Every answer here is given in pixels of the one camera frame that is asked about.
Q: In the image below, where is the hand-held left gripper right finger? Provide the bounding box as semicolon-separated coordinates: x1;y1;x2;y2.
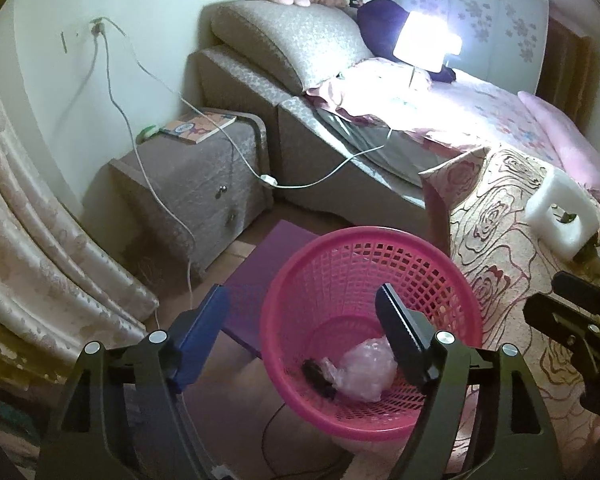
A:
375;283;563;480

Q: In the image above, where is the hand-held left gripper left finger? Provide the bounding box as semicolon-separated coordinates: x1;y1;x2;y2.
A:
35;284;232;480

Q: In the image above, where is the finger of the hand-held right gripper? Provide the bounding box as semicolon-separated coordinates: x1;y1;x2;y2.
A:
552;271;600;313
523;294;600;361

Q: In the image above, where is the white foam block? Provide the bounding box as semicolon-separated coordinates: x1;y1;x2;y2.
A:
525;167;600;261

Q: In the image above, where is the pink plastic mesh basket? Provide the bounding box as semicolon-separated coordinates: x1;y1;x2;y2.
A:
260;226;483;436

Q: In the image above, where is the crumpled plastic bag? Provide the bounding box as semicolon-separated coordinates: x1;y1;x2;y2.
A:
337;338;398;402

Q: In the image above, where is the purple mat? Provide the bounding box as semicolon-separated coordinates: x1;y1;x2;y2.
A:
219;220;321;361

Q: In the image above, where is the beige rose pattern blanket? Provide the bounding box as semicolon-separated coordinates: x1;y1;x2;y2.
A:
419;146;600;466

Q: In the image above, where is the small black item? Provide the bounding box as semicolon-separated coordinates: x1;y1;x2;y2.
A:
302;357;338;401

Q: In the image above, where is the folded pink quilt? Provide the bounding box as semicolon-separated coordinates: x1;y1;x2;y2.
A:
517;90;600;221

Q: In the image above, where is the grey upholstered nightstand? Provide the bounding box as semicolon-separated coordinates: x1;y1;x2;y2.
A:
82;110;273;283

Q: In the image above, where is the beige patterned curtain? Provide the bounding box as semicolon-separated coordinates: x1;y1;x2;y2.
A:
0;40;161;361

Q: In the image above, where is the grey satin sheet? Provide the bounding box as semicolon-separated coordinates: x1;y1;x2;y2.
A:
312;107;461;186

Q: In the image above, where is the illustrated book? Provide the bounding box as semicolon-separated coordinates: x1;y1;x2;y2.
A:
161;112;238;145

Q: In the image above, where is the pink floral bedsheet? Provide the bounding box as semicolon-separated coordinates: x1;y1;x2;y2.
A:
305;57;566;171

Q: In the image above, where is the brown wooden door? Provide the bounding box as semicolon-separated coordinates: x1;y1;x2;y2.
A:
537;15;596;126

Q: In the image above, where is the white table lamp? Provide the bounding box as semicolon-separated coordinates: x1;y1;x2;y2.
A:
392;10;463;91

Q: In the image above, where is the floral sliding wardrobe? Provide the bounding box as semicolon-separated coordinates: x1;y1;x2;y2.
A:
395;0;553;96

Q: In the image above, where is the grey headboard cushion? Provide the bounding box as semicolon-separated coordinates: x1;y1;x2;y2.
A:
210;0;376;92

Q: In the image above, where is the dark purple pillow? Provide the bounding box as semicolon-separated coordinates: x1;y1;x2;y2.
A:
356;0;456;83

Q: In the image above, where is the grey charging cable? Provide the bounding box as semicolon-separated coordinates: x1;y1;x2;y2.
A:
96;35;196;331

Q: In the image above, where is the black cable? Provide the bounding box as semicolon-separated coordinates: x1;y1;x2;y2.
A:
261;400;351;478

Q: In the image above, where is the white lamp cord with switch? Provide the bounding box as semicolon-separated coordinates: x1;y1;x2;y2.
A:
97;16;416;188

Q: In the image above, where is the grey upholstered bed frame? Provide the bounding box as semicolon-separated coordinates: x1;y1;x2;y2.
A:
187;45;451;246

